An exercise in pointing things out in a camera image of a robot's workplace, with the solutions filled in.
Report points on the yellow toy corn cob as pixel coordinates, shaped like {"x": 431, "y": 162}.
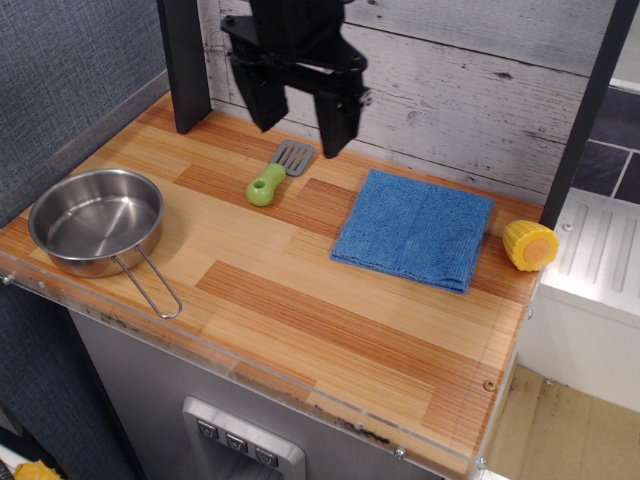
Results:
{"x": 529, "y": 246}

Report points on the yellow toy on floor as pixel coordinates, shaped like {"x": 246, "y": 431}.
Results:
{"x": 35, "y": 471}

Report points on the steel pan with wire handle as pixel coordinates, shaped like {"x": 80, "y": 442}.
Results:
{"x": 100, "y": 223}

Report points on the clear acrylic table edge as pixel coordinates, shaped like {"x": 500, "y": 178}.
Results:
{"x": 408, "y": 368}

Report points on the blue folded cloth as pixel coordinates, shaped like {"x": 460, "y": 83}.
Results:
{"x": 416, "y": 230}

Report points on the dark right frame post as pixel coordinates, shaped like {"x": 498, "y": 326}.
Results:
{"x": 608, "y": 55}

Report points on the dark left frame post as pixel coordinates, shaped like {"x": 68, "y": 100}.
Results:
{"x": 185, "y": 61}

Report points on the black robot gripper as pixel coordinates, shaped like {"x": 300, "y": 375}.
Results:
{"x": 299, "y": 44}

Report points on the silver dispenser button panel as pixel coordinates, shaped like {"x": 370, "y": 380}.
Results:
{"x": 228, "y": 447}

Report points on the white toy sink unit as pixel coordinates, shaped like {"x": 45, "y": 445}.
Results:
{"x": 582, "y": 328}

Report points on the green handled grey toy spatula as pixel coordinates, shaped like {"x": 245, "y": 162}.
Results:
{"x": 291, "y": 158}

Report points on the dark frame post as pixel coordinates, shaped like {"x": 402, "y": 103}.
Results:
{"x": 608, "y": 55}
{"x": 185, "y": 61}

